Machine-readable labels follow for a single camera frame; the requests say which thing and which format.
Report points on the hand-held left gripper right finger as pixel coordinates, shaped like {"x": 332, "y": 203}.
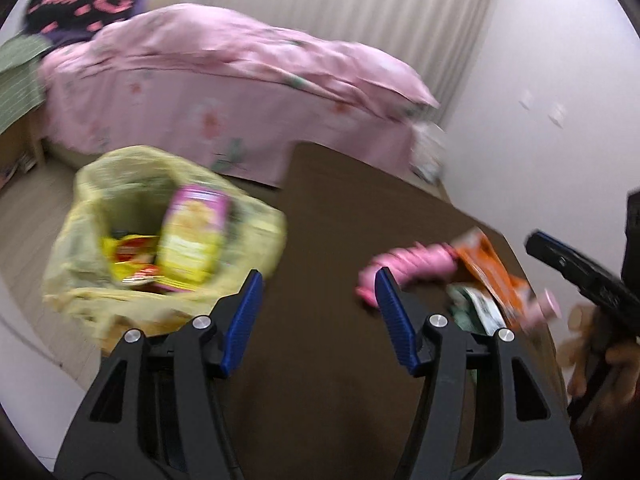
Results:
{"x": 395, "y": 317}

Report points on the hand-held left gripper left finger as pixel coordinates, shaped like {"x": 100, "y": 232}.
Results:
{"x": 245, "y": 317}

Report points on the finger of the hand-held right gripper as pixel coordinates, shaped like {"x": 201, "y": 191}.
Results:
{"x": 585, "y": 275}

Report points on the pink and yellow snack wrapper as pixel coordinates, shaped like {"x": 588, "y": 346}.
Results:
{"x": 192, "y": 240}

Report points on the yellow plastic bag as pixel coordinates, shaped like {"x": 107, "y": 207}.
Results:
{"x": 80, "y": 240}

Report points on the person's right hand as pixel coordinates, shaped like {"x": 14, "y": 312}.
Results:
{"x": 582, "y": 340}

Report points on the pink and white bottle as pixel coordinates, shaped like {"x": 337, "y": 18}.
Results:
{"x": 542, "y": 307}

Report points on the pink caterpillar toy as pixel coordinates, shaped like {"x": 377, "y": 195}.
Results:
{"x": 410, "y": 262}

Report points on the white and green wrapper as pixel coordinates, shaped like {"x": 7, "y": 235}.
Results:
{"x": 475, "y": 307}

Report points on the orange snack wrapper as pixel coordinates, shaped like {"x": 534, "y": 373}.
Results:
{"x": 492, "y": 275}

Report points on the clear plastic bag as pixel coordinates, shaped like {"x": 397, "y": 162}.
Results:
{"x": 429, "y": 152}

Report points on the pink floral bedding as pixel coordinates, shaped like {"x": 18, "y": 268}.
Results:
{"x": 225, "y": 85}

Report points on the striped curtain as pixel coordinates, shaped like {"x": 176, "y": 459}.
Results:
{"x": 350, "y": 5}

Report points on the green striped cloth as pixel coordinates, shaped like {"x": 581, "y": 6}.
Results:
{"x": 17, "y": 85}

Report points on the white wall socket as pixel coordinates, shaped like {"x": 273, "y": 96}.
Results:
{"x": 525, "y": 99}
{"x": 556, "y": 114}

